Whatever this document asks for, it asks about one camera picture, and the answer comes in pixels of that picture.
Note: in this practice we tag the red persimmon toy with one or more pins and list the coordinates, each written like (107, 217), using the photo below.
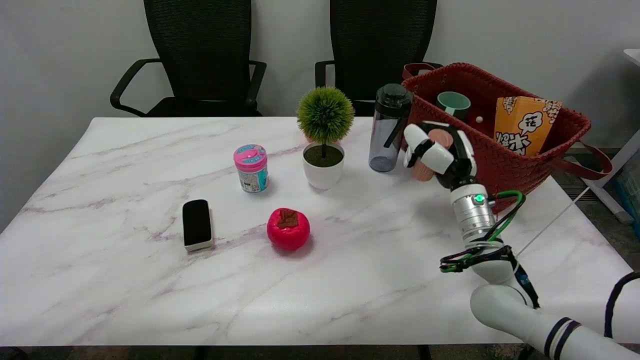
(288, 229)

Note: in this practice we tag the green mug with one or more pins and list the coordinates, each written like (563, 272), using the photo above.
(454, 104)

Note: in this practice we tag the brown woven storage basket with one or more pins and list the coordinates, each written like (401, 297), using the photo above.
(505, 150)

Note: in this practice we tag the black mesh office chair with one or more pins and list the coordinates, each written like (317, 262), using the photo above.
(377, 50)
(200, 55)

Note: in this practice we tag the white table leg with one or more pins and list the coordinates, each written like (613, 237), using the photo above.
(611, 180)

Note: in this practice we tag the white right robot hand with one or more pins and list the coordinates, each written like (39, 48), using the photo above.
(439, 152)

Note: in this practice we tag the black whiteboard eraser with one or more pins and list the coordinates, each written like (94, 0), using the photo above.
(197, 224)

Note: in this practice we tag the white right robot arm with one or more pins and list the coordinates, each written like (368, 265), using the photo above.
(505, 280)

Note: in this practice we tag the grey water bottle black lid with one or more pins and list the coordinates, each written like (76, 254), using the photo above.
(388, 127)

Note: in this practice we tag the green artificial plant white pot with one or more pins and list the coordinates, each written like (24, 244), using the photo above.
(324, 137)

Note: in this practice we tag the orange popcorn box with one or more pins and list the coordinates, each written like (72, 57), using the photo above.
(525, 125)

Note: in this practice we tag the pink round object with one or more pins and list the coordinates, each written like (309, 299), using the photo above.
(431, 155)

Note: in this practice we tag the pink lid blue canister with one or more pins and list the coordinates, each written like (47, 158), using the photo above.
(251, 168)

